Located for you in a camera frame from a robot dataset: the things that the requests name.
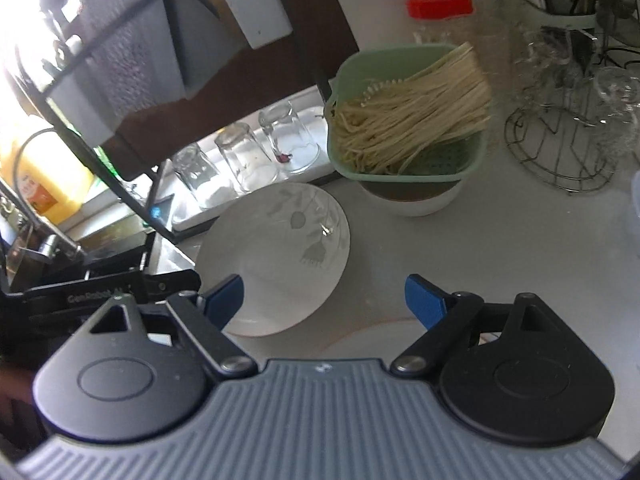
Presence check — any white leaf-pattern plate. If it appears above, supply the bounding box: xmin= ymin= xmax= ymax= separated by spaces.
xmin=195 ymin=182 xmax=350 ymax=338

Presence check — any person's left hand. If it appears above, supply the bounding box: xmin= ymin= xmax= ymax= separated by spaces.
xmin=0 ymin=364 xmax=35 ymax=413

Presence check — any black metal shelf rack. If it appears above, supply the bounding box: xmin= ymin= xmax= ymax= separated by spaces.
xmin=1 ymin=0 xmax=358 ymax=219

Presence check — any chrome sink faucet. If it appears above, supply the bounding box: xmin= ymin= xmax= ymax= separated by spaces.
xmin=11 ymin=127 xmax=87 ymax=264

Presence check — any clear glass left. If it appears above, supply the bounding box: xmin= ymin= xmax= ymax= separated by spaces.
xmin=171 ymin=144 xmax=235 ymax=210

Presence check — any clear glass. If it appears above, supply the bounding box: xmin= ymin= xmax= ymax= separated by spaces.
xmin=258 ymin=101 xmax=320 ymax=174
xmin=171 ymin=144 xmax=235 ymax=210
xmin=215 ymin=122 xmax=278 ymax=193

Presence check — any white bowl orange base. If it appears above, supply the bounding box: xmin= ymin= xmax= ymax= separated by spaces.
xmin=360 ymin=180 xmax=464 ymax=218

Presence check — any yellow detergent bottle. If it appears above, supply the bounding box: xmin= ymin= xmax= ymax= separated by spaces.
xmin=20 ymin=132 xmax=94 ymax=224

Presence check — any clear glass middle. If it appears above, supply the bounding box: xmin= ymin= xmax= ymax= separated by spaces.
xmin=215 ymin=122 xmax=278 ymax=193

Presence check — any green plastic colander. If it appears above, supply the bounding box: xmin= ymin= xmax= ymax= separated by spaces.
xmin=323 ymin=41 xmax=490 ymax=183

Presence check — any clear glass right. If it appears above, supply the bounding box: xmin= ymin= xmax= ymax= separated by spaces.
xmin=258 ymin=101 xmax=320 ymax=174

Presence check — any white drying tray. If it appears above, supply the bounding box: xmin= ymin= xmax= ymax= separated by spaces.
xmin=169 ymin=102 xmax=333 ymax=233

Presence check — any red-lid plastic jar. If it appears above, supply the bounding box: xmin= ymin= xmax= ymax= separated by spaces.
xmin=406 ymin=0 xmax=474 ymax=46

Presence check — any wire glass rack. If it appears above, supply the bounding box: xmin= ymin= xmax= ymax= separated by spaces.
xmin=503 ymin=26 xmax=639 ymax=194

